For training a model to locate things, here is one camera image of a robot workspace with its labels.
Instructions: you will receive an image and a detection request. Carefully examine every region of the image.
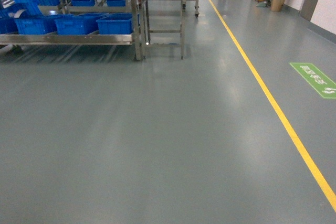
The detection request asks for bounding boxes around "stainless steel shelf rack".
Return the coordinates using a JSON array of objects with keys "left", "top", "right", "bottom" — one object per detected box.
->
[{"left": 0, "top": 0, "right": 146, "bottom": 61}]

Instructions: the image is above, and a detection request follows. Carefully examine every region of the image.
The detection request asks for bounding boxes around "blue bin on rack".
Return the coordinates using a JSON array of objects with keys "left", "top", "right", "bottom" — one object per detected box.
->
[
  {"left": 55, "top": 13, "right": 107, "bottom": 35},
  {"left": 14, "top": 15, "right": 67, "bottom": 35},
  {"left": 97, "top": 13, "right": 134, "bottom": 35}
]

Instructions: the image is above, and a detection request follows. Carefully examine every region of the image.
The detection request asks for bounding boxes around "small stainless steel table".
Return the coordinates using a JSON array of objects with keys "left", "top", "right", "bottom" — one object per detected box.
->
[{"left": 139, "top": 0, "right": 186, "bottom": 59}]

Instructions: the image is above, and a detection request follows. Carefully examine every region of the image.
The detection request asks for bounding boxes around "green floor sign sticker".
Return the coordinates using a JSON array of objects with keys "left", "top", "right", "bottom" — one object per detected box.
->
[{"left": 289, "top": 62, "right": 335, "bottom": 99}]

